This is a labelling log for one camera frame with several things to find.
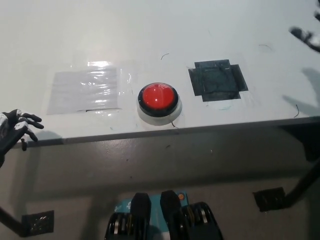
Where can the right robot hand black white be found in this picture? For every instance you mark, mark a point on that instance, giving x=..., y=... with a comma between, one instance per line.
x=306, y=36

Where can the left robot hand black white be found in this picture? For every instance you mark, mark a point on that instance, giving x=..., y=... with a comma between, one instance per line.
x=13, y=130

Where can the red dome push button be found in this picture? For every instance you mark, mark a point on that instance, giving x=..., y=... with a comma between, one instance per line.
x=158, y=98

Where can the clear plastic sheet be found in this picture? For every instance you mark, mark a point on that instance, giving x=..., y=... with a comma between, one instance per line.
x=85, y=90

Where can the black table leg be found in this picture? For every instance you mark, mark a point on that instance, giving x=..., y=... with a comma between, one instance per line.
x=303, y=182
x=11, y=220

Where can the black floor tape patch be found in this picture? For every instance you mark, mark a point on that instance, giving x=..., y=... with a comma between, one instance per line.
x=269, y=199
x=38, y=222

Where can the black tape square patch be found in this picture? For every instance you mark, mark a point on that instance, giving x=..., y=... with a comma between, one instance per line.
x=217, y=80

